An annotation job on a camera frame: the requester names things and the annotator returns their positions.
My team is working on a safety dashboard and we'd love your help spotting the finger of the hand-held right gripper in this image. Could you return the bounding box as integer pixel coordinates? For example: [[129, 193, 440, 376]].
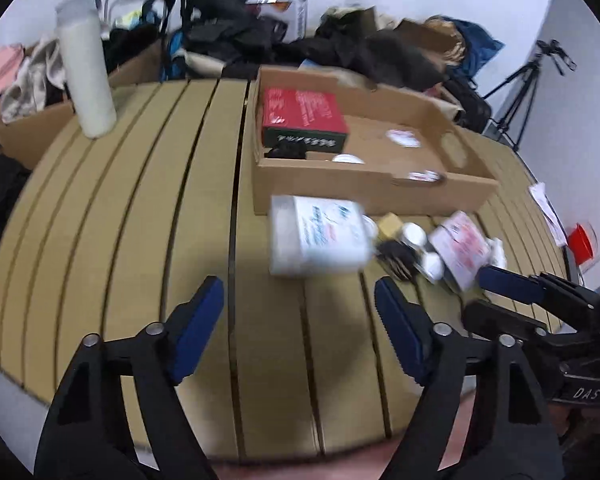
[[462, 300, 553, 348], [477, 266, 600, 321]]

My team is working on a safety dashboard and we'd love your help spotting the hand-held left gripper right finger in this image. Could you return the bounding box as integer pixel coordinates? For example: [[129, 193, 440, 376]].
[[374, 277, 566, 480]]

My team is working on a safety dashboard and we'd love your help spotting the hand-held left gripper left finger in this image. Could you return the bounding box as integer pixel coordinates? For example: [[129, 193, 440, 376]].
[[32, 275, 226, 480]]

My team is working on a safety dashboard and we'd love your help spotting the small white pump bottle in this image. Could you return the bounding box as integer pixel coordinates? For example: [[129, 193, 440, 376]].
[[485, 237, 508, 270]]

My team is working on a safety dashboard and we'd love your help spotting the pink and white pouch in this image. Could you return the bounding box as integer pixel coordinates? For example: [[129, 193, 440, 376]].
[[427, 210, 493, 293]]

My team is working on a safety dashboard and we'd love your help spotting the black strap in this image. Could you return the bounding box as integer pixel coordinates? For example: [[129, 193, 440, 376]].
[[375, 240, 423, 281]]

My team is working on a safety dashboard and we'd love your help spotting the white earbuds case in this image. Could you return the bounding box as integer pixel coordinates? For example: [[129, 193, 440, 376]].
[[420, 252, 443, 281]]

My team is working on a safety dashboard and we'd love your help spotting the small white round container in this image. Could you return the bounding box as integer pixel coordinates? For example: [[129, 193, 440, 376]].
[[400, 222, 427, 251]]

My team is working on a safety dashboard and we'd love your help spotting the small wooden cube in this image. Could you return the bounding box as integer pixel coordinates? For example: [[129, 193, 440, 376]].
[[377, 214, 403, 241]]

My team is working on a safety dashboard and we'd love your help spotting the white wet wipes pack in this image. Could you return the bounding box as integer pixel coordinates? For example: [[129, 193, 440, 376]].
[[269, 195, 378, 277]]

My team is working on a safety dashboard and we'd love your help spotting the cardboard tray box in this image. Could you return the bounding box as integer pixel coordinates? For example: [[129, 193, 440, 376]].
[[245, 65, 501, 216]]

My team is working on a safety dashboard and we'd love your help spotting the red object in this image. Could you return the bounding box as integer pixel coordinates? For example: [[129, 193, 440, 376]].
[[566, 222, 600, 263]]

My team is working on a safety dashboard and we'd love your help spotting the white paper sheet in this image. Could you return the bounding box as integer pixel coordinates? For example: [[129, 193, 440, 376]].
[[529, 182, 568, 248]]

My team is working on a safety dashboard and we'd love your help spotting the black suitcase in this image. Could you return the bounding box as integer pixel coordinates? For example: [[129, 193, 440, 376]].
[[440, 77, 493, 133]]

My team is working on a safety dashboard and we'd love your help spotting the red box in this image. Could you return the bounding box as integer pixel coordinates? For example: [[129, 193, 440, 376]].
[[260, 87, 351, 153]]

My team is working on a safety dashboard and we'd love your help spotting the blue bag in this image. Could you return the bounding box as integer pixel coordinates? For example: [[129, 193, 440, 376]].
[[440, 17, 506, 81]]

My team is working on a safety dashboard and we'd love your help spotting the large cardboard box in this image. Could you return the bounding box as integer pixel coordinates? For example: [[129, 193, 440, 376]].
[[0, 45, 166, 171]]

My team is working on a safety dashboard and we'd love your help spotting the open cardboard box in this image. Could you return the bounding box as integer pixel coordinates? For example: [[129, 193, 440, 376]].
[[325, 5, 461, 56]]

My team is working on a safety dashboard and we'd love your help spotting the tall white bottle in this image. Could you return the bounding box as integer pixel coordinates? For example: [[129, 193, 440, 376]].
[[55, 0, 118, 139]]

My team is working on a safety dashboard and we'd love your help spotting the beige cloth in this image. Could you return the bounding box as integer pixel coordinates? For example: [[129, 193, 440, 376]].
[[0, 35, 73, 123]]

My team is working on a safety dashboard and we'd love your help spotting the pile of black clothes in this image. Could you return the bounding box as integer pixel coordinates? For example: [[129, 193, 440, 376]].
[[180, 0, 446, 91]]

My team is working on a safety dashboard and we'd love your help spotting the pink cloth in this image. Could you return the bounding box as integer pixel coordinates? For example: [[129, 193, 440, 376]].
[[0, 42, 26, 111]]

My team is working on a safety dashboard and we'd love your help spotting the printed carton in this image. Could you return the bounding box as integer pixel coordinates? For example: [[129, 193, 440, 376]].
[[245, 0, 311, 41]]

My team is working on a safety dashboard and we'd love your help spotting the black camera tripod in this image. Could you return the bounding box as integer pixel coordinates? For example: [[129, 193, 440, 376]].
[[482, 39, 578, 151]]

